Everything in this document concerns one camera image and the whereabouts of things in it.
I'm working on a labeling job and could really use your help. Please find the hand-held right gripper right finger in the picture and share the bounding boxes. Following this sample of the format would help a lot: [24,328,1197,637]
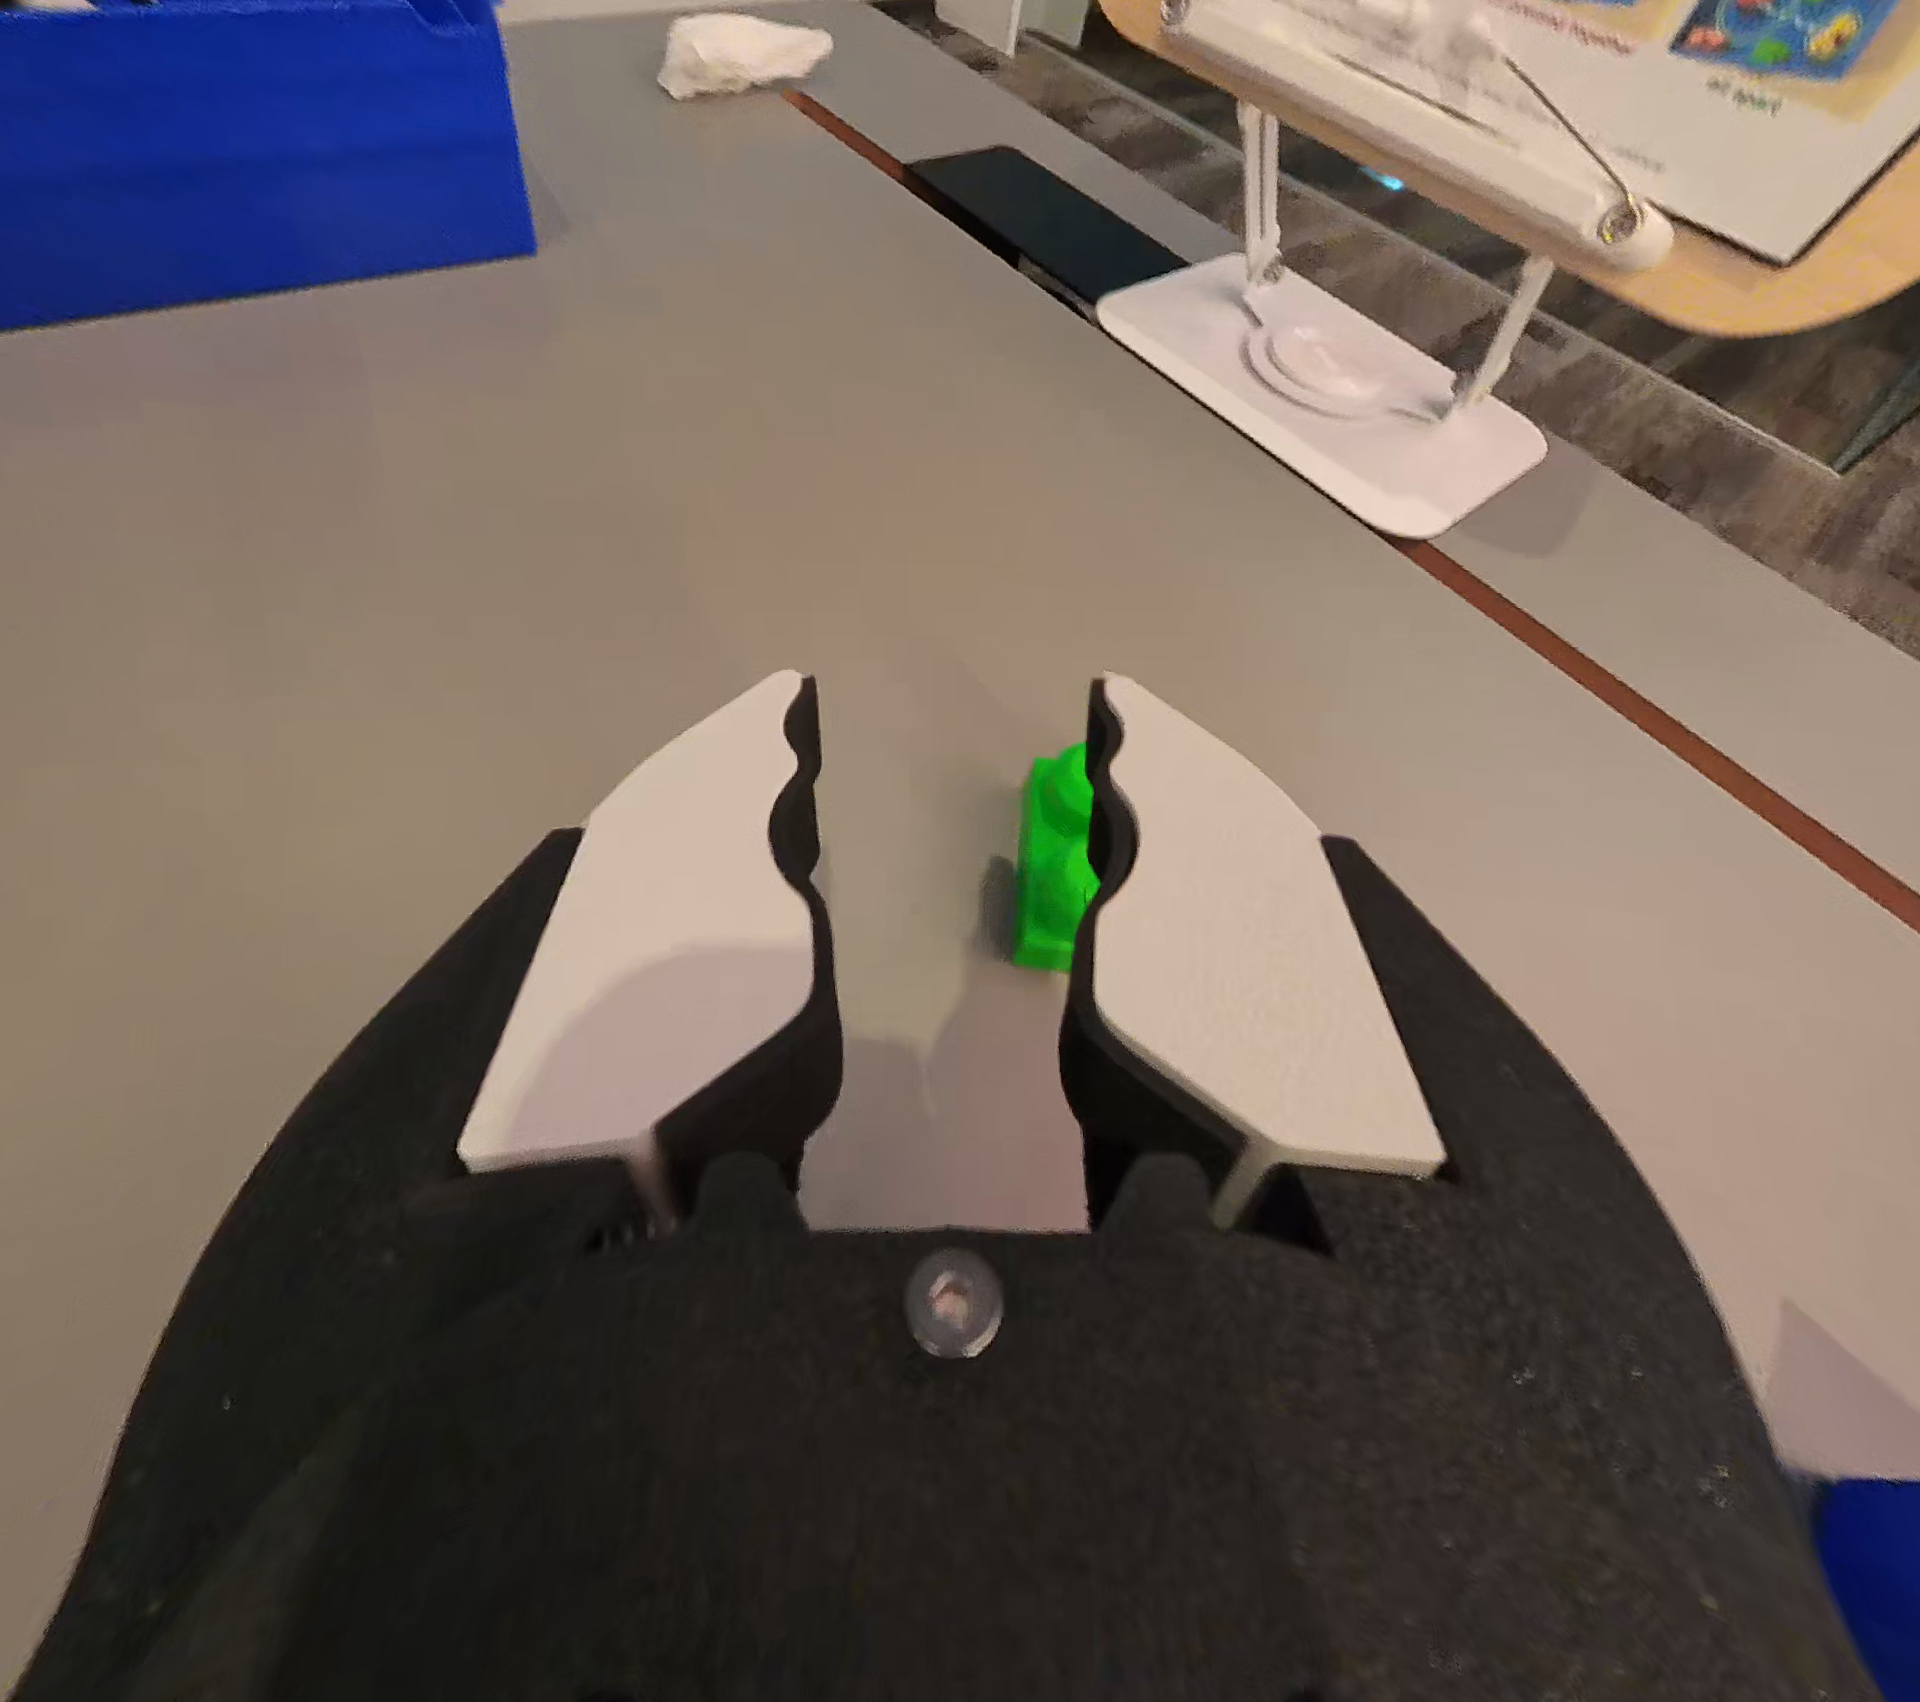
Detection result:
[1059,670,1452,1228]

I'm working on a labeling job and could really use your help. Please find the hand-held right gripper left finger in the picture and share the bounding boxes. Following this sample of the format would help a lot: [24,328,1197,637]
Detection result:
[457,668,847,1228]

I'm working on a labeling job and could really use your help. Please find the green mega block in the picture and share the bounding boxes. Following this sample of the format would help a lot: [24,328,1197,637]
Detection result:
[1008,741,1109,975]

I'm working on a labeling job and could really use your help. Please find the blue storage bin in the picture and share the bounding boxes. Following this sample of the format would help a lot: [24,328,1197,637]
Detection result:
[1806,1474,1920,1702]
[0,0,540,333]

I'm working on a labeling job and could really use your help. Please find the white crumpled tissue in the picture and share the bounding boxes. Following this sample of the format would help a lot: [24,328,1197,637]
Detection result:
[657,9,837,103]

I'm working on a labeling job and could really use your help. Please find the black phone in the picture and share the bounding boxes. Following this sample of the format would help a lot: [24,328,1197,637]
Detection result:
[905,146,1190,303]

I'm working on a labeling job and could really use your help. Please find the wooden instruction board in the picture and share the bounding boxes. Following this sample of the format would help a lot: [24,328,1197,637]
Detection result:
[1087,0,1920,341]

